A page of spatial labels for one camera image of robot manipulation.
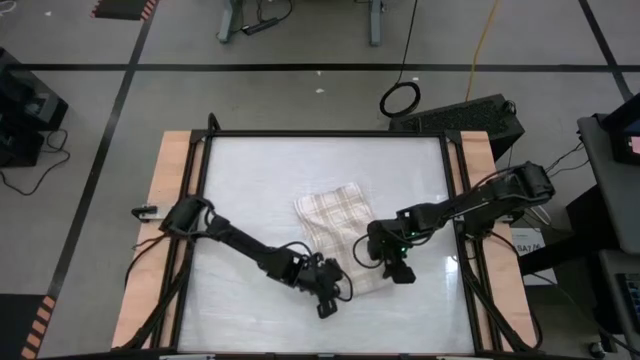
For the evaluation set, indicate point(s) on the silver mounting bracket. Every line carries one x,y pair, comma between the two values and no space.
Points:
145,212

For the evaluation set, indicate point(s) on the white plaid kitchen towel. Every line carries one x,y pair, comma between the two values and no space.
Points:
335,220

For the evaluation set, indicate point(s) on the grey desk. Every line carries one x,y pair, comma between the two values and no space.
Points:
612,300
610,200

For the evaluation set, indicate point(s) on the white paper label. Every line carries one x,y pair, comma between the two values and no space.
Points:
530,242

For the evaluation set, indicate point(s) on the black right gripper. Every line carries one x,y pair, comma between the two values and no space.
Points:
390,242

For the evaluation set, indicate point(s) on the black monitor pink screen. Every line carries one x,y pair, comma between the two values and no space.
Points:
625,125

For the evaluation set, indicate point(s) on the grey desk leg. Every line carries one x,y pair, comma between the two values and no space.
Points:
376,25
229,22

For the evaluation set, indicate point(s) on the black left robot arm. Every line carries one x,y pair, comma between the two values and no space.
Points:
240,245

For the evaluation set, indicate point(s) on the black orange striped mat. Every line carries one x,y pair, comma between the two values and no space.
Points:
15,325
120,9

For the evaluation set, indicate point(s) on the black table frame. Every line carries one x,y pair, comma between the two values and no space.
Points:
325,133

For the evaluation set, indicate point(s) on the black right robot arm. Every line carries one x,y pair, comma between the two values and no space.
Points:
480,205

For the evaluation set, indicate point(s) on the black power strip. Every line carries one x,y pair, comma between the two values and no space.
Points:
260,26

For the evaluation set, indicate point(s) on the black equipment box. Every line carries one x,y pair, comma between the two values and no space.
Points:
25,100

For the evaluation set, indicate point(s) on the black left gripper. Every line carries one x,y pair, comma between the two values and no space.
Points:
320,277

